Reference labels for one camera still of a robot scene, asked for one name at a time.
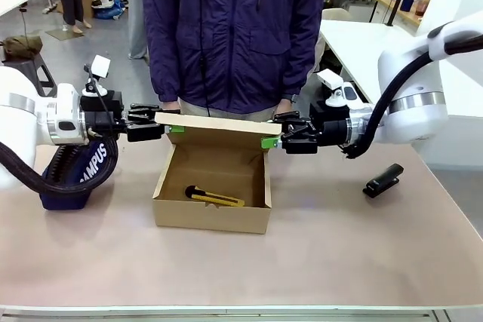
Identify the bottle with red liquid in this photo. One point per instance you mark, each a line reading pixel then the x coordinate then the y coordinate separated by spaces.
pixel 421 7

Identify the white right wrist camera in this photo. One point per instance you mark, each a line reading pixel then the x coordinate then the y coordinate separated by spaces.
pixel 332 80

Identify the black stool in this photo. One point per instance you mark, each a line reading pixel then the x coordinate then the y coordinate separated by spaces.
pixel 41 73

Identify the navy blue bag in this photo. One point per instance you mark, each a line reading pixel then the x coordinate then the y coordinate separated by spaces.
pixel 64 201

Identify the person's left hand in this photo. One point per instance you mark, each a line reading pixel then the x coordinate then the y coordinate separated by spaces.
pixel 283 107

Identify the black stapler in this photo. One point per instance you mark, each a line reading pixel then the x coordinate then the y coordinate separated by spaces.
pixel 383 180

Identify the large white table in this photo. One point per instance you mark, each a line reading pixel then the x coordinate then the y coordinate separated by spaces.
pixel 358 35

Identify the beige chair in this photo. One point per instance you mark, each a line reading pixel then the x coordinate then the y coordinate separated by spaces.
pixel 334 14

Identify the black pole stand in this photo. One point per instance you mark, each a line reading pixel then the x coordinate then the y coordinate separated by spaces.
pixel 392 13

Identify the yellow utility knife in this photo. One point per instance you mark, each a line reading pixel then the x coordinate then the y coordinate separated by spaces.
pixel 215 198

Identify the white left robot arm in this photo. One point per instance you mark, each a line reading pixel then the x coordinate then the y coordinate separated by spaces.
pixel 22 118

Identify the beige trousers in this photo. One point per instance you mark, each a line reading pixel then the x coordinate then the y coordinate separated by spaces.
pixel 226 112

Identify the olive green bag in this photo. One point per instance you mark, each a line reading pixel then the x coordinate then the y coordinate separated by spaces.
pixel 22 46

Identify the small white table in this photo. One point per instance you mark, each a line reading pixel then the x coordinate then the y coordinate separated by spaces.
pixel 11 1

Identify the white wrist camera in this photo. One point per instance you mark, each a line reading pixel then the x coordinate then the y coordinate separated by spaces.
pixel 101 66
pixel 332 80

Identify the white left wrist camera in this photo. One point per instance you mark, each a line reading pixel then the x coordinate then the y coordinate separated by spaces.
pixel 101 66

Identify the person's right forearm purple sleeve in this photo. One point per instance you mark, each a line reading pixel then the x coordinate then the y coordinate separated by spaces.
pixel 160 73

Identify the brown cardboard box with lid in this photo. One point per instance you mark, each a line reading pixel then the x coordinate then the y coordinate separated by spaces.
pixel 211 220

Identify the person's left forearm purple sleeve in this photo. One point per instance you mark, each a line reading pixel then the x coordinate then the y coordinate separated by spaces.
pixel 298 73

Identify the person in red jacket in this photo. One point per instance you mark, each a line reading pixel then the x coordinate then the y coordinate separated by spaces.
pixel 136 16

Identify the person's right hand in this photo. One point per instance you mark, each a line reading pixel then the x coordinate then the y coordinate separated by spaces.
pixel 170 106

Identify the purple jacket torso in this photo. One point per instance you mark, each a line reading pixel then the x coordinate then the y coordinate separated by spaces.
pixel 234 35

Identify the black right camera mount block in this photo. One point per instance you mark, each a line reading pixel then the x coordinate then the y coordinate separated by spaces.
pixel 320 112

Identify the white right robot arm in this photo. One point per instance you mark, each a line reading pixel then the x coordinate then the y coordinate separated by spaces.
pixel 415 118

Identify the dark wristwatch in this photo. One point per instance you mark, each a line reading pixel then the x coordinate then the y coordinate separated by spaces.
pixel 292 98

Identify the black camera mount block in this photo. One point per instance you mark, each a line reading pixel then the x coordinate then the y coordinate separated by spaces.
pixel 320 112
pixel 109 100

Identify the black left camera mount block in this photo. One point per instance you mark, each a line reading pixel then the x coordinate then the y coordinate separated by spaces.
pixel 109 100

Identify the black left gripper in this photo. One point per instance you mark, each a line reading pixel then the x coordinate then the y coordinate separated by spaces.
pixel 107 124

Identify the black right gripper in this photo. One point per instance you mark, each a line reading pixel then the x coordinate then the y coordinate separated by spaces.
pixel 334 132

